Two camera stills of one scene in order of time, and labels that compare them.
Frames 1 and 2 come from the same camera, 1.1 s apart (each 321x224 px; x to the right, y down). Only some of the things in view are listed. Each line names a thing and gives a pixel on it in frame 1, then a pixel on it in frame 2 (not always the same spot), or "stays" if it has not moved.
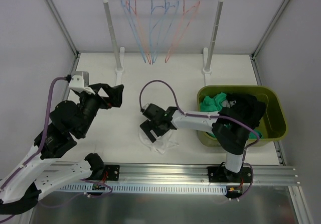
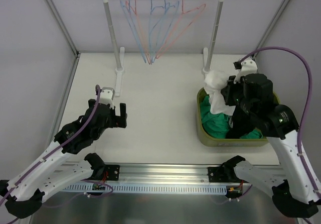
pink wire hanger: [135, 20] stays
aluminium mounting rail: [146, 174] stays
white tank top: [161, 144] → [214, 81]
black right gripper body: [152, 121] → [229, 93]
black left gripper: [101, 96] → [113, 118]
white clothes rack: [207, 57] stays
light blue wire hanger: [127, 10] stays
